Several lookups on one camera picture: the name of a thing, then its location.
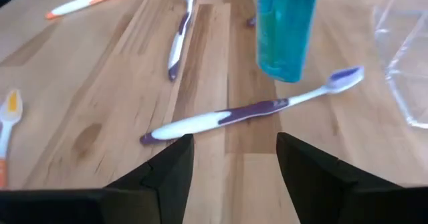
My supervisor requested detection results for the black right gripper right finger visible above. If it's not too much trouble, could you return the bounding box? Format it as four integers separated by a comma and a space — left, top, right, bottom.
276, 132, 428, 224

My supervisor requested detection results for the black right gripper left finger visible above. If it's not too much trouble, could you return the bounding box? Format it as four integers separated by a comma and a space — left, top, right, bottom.
0, 134, 195, 224

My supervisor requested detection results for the blue mouthwash bottle white cap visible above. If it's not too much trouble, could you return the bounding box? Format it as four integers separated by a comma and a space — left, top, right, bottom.
255, 0, 320, 84

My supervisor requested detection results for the orange white toothbrush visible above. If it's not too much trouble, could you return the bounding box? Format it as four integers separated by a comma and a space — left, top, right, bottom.
0, 89, 23, 188
45, 0, 154, 20

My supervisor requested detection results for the clear acrylic organizer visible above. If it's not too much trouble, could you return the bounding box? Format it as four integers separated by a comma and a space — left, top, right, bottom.
372, 0, 428, 130

